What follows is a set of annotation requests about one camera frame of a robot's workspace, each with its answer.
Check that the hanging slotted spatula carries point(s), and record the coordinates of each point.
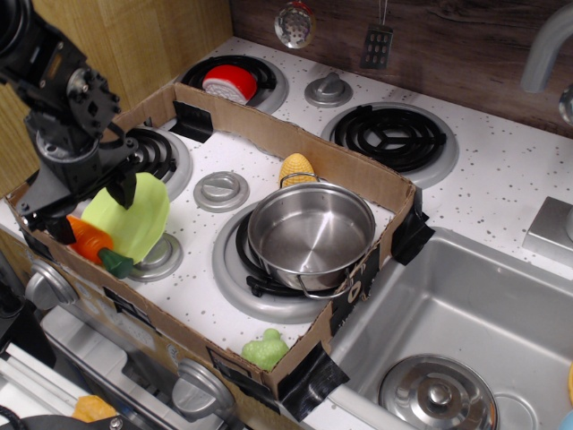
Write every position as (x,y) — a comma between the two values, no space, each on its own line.
(377,42)

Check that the grey stove knob back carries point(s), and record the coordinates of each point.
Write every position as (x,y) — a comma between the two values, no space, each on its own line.
(329,91)

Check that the cardboard fence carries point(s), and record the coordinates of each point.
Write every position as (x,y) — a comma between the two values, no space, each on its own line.
(185,314)

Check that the stainless steel pot lid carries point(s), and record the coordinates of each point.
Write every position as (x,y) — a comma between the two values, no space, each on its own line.
(435,392)

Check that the yellow toy corn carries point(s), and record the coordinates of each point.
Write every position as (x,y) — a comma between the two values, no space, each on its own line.
(296,169)

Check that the orange sponge piece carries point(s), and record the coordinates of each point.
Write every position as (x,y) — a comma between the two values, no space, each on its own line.
(91,408)

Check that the grey toy faucet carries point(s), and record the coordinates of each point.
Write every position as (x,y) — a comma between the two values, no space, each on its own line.
(545,49)

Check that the grey toy sink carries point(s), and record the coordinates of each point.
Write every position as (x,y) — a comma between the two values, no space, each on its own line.
(509,321)

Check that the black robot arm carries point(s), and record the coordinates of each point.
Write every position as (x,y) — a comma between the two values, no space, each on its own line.
(70,124)

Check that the front right black burner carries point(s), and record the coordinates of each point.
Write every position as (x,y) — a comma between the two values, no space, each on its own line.
(243,283)

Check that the light green plastic plate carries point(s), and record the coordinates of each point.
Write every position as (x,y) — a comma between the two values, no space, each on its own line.
(134,231)

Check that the back right black burner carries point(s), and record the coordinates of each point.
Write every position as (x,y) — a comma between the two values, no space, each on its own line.
(410,140)

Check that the hanging metal strainer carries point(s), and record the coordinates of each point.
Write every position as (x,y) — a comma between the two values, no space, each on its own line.
(295,25)

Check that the grey oven knob left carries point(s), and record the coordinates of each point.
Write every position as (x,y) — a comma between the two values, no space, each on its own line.
(47,288)

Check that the red toy cheese wedge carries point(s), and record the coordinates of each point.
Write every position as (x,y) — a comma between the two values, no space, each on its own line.
(230,82)

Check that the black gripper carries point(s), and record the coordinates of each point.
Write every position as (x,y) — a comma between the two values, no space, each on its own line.
(64,179)

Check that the grey stove knob centre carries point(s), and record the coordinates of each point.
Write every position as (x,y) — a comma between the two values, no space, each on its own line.
(221,191)

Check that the grey stove knob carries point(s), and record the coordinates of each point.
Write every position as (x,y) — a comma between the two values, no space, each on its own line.
(221,191)
(161,261)
(329,91)

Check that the grey stove knob front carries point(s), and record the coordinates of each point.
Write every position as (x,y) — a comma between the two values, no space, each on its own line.
(161,261)

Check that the green toy vegetable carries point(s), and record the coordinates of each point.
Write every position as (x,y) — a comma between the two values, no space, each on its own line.
(266,352)

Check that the grey oven knob right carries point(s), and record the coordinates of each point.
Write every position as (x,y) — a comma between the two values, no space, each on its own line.
(198,393)

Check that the grey oven knob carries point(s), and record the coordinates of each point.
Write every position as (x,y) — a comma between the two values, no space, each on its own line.
(198,393)
(47,288)

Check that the orange toy carrot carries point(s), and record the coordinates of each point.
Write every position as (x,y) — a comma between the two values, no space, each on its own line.
(97,246)

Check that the front left black burner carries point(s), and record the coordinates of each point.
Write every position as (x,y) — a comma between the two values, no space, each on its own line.
(165,156)

